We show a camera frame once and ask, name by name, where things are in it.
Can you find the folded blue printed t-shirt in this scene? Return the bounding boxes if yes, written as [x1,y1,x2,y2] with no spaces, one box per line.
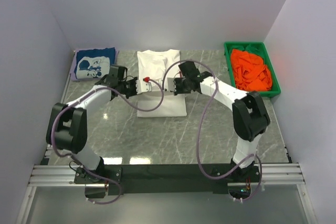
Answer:
[73,47,117,80]

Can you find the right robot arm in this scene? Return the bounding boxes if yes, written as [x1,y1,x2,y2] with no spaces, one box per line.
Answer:
[170,60,270,180]

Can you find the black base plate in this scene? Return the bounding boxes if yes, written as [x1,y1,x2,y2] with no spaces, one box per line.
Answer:
[73,164,263,198]

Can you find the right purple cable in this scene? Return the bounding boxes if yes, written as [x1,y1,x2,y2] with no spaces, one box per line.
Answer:
[162,59,263,204]

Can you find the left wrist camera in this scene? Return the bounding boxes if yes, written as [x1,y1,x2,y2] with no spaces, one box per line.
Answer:
[135,77,152,94]

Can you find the aluminium rail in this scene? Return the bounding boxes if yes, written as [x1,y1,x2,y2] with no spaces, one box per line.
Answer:
[28,163,305,187]

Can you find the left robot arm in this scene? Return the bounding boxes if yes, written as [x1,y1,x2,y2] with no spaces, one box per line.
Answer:
[46,65,140,179]

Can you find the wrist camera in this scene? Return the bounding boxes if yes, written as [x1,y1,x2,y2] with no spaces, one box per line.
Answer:
[135,77,152,94]
[164,78,176,92]

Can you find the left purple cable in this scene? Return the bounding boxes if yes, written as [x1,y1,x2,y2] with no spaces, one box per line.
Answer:
[51,78,165,206]

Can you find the orange t-shirt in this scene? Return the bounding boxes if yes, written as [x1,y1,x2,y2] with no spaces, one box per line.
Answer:
[230,49,272,92]

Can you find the green plastic bin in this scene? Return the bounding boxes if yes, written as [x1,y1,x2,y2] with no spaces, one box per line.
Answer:
[224,41,281,98]

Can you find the white t-shirt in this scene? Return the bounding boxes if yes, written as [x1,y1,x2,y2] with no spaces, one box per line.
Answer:
[137,49,187,118]

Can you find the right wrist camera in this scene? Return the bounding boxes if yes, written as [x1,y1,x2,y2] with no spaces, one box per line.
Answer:
[164,78,176,92]

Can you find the dark green t-shirt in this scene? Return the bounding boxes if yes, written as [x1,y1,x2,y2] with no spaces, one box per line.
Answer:
[245,44,262,56]

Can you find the purple cable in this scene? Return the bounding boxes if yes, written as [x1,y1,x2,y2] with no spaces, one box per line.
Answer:
[51,78,165,206]
[162,59,263,204]

